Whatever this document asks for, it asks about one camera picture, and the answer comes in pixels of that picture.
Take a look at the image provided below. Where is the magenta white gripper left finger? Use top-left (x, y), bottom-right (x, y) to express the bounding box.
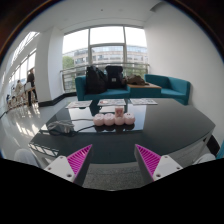
top-left (45, 145), bottom-right (92, 186)

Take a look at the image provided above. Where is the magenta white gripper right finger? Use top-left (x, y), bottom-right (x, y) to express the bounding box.
top-left (134, 144), bottom-right (182, 184)

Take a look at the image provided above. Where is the pink white charger plug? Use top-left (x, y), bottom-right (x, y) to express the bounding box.
top-left (115, 106), bottom-right (124, 117)

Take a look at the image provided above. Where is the grey power adapter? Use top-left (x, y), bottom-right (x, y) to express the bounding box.
top-left (48, 120), bottom-right (74, 134)

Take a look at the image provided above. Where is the white chair lower left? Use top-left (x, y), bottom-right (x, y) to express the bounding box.
top-left (14, 149), bottom-right (41, 168)

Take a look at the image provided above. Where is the white chair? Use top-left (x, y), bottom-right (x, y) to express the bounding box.
top-left (14, 149), bottom-right (41, 168)
top-left (194, 153), bottom-right (216, 165)

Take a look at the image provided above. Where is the white chair lower right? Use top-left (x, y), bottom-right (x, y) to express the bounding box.
top-left (194, 153), bottom-right (216, 165)

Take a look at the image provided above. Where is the left magazine on table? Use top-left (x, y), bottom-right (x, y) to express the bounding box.
top-left (66, 100), bottom-right (92, 109)

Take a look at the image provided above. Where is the magazine on table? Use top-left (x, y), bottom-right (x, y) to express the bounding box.
top-left (66, 100), bottom-right (92, 109)
top-left (97, 99), bottom-right (126, 106)
top-left (130, 98), bottom-right (158, 105)

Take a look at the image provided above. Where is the right magazine on table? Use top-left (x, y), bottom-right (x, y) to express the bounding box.
top-left (130, 98), bottom-right (158, 105)

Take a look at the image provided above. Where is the middle magazine on table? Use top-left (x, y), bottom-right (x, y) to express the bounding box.
top-left (97, 99), bottom-right (126, 106)

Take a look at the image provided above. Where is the wooden corner side table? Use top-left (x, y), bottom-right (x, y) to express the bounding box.
top-left (127, 83), bottom-right (161, 98)

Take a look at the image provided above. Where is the teal sofa right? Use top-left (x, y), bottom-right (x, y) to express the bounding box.
top-left (144, 74), bottom-right (191, 105)

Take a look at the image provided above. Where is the teal sofa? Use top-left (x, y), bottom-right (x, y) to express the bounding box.
top-left (144, 74), bottom-right (191, 105)
top-left (74, 75), bottom-right (131, 102)

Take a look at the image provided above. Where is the teal sofa left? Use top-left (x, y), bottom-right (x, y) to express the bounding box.
top-left (74, 75), bottom-right (131, 102)

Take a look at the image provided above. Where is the black backpack left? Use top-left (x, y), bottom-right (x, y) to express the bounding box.
top-left (86, 66), bottom-right (107, 94)

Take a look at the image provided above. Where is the black backpack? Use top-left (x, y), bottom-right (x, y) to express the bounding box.
top-left (105, 65), bottom-right (123, 89)
top-left (86, 66), bottom-right (107, 94)

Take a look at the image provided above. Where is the brown bag on table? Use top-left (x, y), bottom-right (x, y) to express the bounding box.
top-left (126, 75), bottom-right (147, 86)

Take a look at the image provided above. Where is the black backpack right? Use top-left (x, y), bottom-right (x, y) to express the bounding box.
top-left (105, 65), bottom-right (123, 89)

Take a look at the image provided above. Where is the metal window railing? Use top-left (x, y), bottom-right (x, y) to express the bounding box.
top-left (61, 62), bottom-right (150, 93)

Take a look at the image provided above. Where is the person standing in black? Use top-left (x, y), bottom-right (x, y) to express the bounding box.
top-left (27, 68), bottom-right (38, 106)

